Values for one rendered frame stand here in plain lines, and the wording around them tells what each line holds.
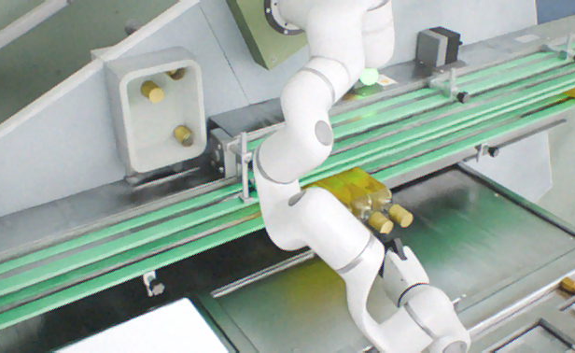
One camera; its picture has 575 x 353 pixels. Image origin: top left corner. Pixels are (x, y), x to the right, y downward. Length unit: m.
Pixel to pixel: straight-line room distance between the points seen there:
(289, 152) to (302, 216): 0.10
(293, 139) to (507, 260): 0.80
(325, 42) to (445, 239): 0.74
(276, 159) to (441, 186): 0.91
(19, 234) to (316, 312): 0.62
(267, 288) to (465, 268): 0.48
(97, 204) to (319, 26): 0.62
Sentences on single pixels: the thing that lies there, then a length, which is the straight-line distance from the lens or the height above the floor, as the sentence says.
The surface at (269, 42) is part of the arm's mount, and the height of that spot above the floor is 0.81.
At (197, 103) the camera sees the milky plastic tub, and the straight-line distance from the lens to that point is 1.39.
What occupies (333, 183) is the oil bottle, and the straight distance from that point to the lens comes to 1.49.
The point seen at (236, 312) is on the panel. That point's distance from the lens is 1.38.
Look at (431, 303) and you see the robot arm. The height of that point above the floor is 1.46.
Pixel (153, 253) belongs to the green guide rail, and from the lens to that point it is 1.41.
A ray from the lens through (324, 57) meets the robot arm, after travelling 1.11.
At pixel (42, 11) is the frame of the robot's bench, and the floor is 0.20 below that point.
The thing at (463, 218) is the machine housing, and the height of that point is 1.08.
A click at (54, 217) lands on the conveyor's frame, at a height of 0.82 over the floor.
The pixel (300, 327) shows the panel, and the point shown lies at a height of 1.20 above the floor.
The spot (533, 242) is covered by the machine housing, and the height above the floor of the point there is 1.25.
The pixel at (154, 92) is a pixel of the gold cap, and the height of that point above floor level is 0.81.
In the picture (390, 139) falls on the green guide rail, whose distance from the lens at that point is 1.61.
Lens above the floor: 1.97
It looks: 45 degrees down
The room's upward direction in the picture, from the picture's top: 128 degrees clockwise
